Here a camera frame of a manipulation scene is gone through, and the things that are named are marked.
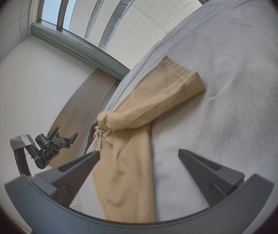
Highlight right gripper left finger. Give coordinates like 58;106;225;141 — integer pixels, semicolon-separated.
33;151;101;208

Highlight bed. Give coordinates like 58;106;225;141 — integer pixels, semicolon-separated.
47;0;278;223

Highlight brown garment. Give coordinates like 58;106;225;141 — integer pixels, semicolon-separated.
83;121;99;156

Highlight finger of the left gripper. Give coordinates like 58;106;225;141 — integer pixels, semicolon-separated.
46;127;60;139
68;132;79;145

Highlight window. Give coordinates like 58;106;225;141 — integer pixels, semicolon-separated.
32;0;254;72

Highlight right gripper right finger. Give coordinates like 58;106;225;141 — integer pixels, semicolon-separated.
178;149;245;207

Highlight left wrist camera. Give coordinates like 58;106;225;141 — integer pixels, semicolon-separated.
35;134;48;145

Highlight grey-green curtain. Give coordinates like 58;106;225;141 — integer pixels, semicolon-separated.
30;23;131;81

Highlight tan shorts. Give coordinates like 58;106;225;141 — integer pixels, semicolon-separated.
90;55;207;223

